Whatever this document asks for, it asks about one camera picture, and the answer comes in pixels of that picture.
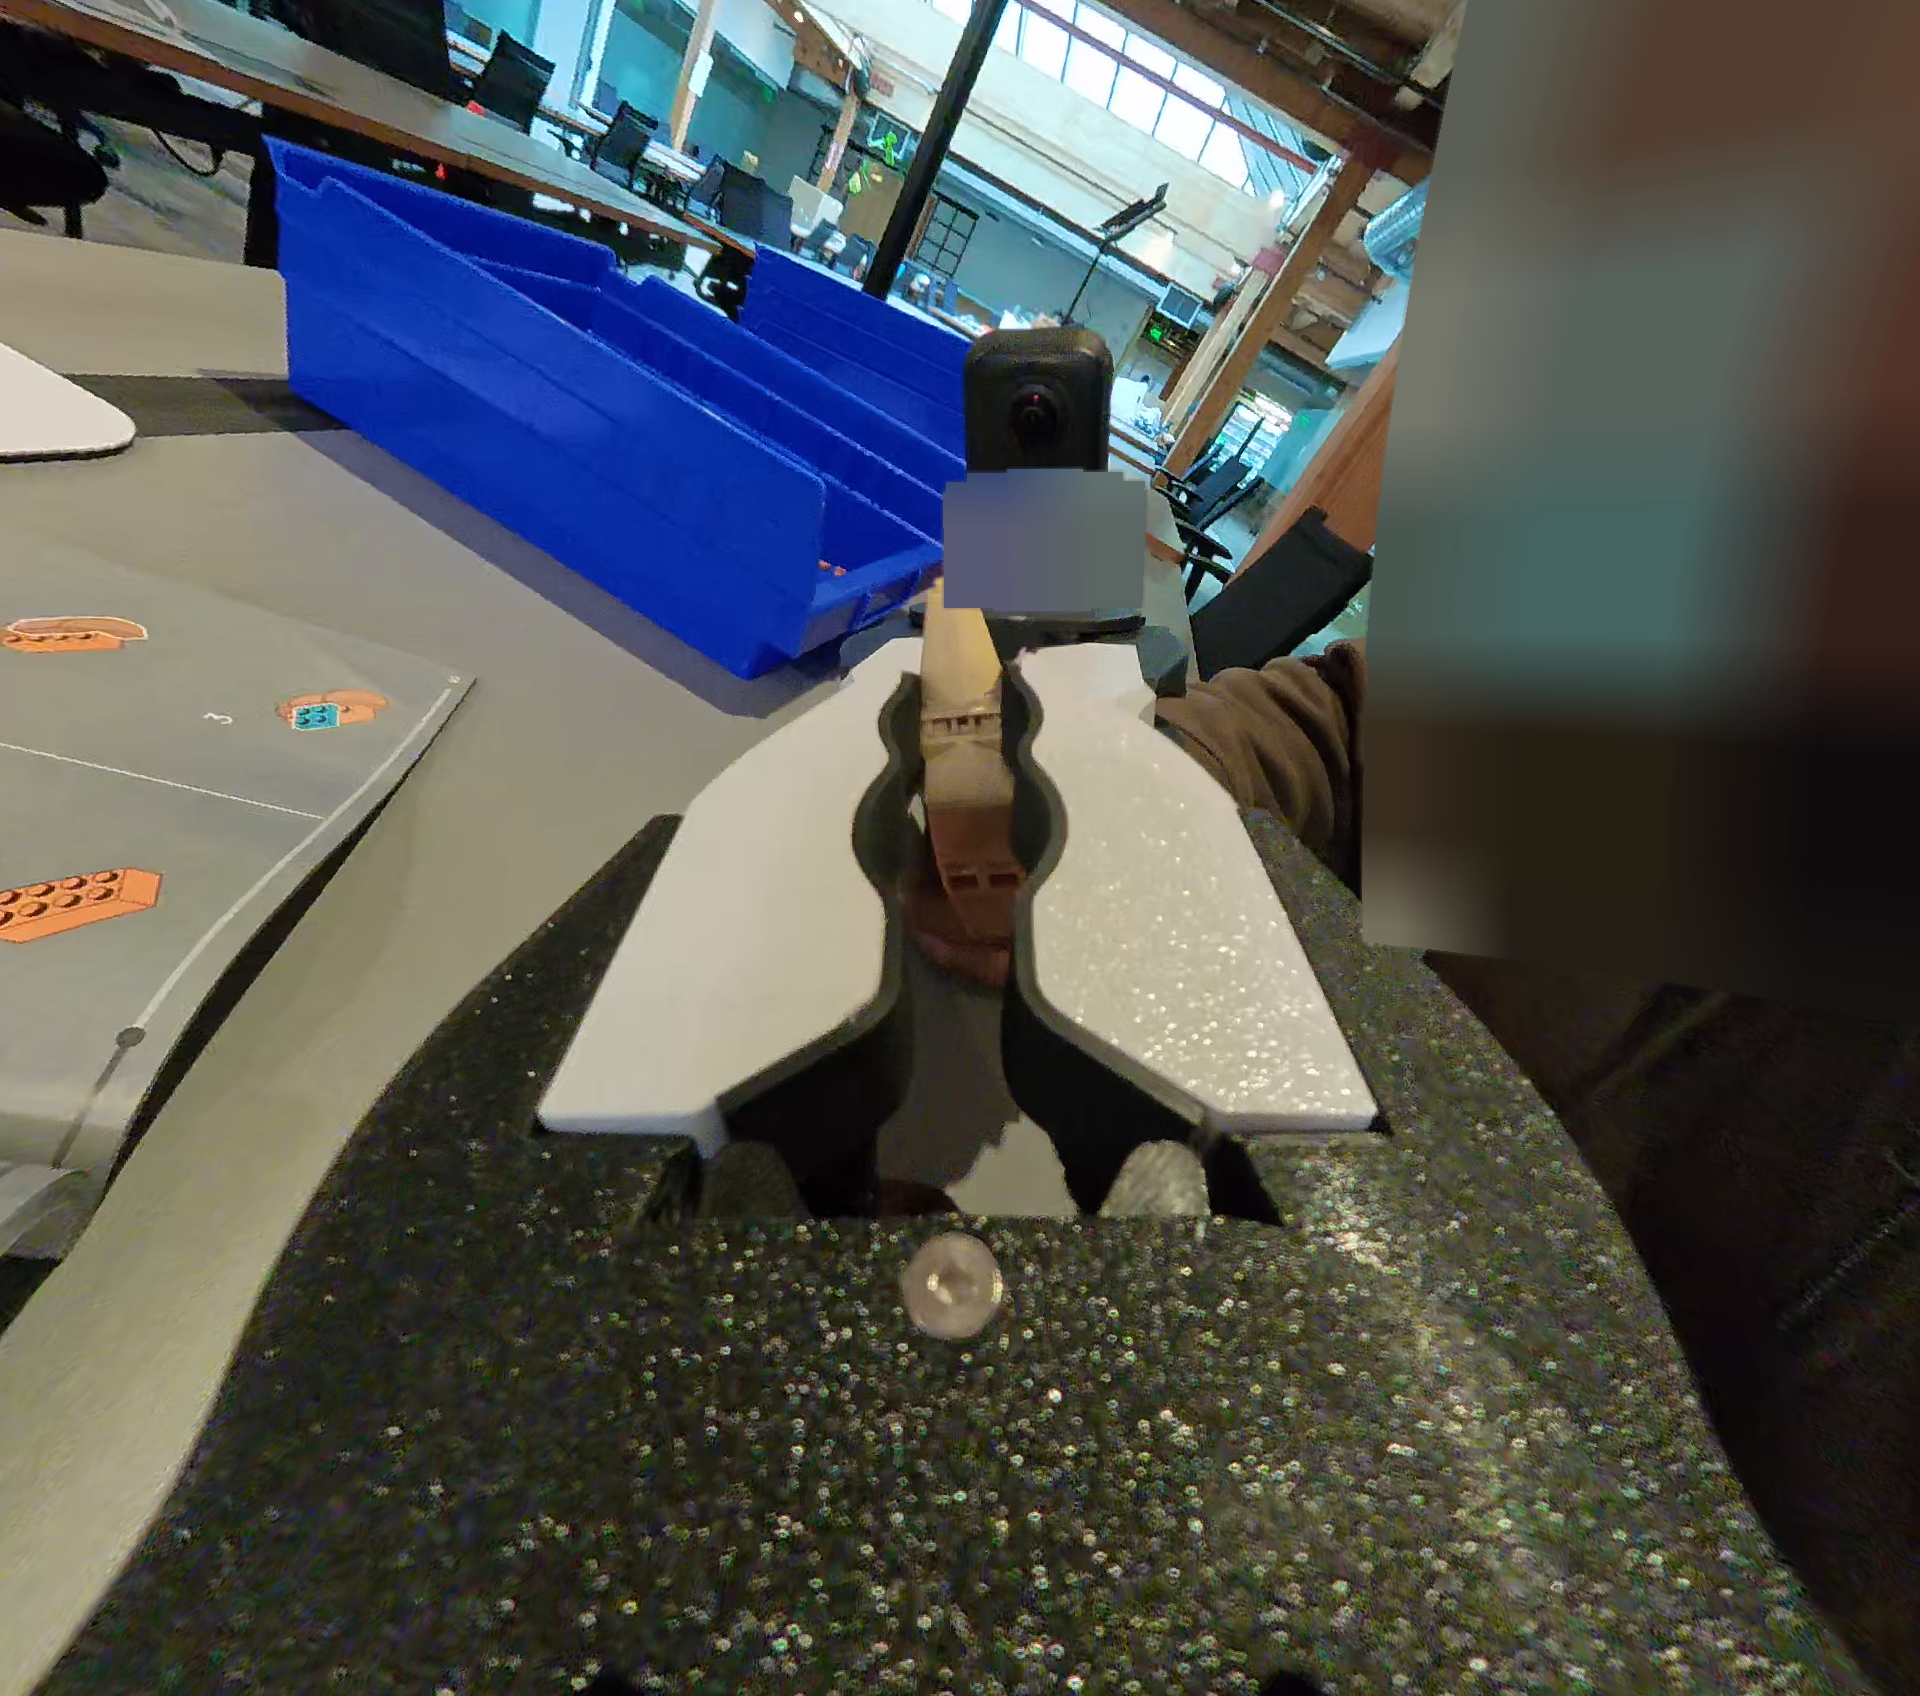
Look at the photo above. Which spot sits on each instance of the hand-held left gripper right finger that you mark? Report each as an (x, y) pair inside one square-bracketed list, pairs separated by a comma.
[(1184, 960)]

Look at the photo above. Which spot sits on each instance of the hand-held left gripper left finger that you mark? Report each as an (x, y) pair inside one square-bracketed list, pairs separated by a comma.
[(721, 960)]

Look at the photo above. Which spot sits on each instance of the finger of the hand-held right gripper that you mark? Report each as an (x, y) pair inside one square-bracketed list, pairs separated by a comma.
[(888, 660), (1102, 673)]

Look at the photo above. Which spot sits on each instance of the brown toy brick assembly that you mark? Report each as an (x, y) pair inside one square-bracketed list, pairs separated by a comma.
[(982, 859)]

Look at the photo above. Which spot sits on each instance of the person's right forearm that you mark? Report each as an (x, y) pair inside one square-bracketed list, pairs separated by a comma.
[(1275, 737)]

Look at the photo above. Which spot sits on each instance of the grey desk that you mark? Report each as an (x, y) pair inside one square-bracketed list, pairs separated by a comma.
[(450, 556)]

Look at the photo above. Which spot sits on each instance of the person's right hand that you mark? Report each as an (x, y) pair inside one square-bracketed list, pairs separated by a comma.
[(968, 954)]

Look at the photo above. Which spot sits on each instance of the blue plastic bin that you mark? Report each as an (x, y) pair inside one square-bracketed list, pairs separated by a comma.
[(524, 420), (854, 330)]

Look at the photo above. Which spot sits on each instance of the black pole stand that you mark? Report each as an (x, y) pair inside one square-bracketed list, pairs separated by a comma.
[(974, 31)]

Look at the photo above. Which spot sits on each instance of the person's brown jacket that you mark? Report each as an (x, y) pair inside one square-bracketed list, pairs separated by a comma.
[(1725, 1201)]

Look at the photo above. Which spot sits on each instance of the grey instruction booklet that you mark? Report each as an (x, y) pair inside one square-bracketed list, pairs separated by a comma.
[(151, 797)]

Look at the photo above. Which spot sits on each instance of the long wooden table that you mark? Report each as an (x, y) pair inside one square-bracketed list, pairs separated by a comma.
[(374, 107)]

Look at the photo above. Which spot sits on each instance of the white monitor stand base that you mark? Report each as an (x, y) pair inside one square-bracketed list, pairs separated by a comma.
[(44, 406)]

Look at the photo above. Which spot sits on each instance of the wooden post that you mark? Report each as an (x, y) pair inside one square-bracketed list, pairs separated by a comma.
[(1334, 481), (1275, 301)]

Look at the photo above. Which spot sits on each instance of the silver air duct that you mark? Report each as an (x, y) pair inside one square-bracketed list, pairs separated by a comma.
[(1389, 234)]

